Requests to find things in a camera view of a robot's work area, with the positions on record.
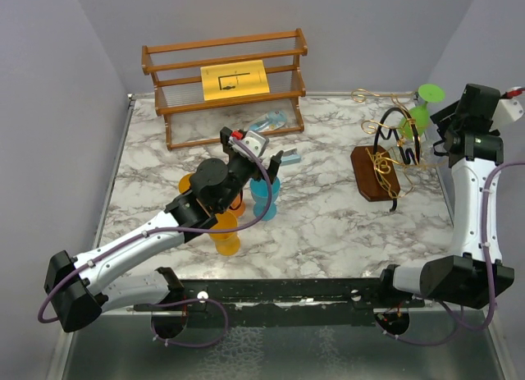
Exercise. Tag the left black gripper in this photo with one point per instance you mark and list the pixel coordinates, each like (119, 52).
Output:
(270, 173)

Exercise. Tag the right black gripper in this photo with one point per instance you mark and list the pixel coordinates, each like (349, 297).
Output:
(445, 118)

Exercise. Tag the clear wine glass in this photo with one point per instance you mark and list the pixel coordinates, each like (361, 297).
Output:
(429, 137)

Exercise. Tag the green wine glass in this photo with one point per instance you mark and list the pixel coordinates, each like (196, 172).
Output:
(427, 93)

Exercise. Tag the blue wine glass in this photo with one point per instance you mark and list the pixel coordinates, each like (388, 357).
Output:
(259, 193)

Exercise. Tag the orange wine glass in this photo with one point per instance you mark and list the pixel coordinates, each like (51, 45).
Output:
(238, 206)

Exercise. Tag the yellow wine glass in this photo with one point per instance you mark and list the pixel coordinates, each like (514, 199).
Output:
(226, 244)
(184, 183)

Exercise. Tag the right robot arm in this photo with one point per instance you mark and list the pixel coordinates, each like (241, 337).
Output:
(473, 273)

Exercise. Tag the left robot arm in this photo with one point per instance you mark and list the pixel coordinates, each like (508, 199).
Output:
(81, 287)

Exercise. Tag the wooden shelf rack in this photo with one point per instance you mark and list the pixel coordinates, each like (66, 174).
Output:
(177, 87)

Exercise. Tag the wine glass rack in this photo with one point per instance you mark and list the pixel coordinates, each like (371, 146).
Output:
(383, 169)

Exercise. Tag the blue correction tape package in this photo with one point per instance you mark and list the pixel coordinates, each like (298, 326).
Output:
(273, 120)

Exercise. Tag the light blue stapler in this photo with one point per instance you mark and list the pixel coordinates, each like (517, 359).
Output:
(290, 157)

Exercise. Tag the yellow book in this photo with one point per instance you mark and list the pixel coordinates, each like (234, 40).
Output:
(233, 80)

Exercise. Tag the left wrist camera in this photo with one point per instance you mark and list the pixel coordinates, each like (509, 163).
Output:
(251, 140)

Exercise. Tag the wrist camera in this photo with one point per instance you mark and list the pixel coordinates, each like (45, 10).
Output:
(508, 109)
(251, 140)

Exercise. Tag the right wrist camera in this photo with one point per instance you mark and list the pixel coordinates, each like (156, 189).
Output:
(508, 109)

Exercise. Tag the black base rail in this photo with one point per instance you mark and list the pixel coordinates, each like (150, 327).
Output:
(212, 303)

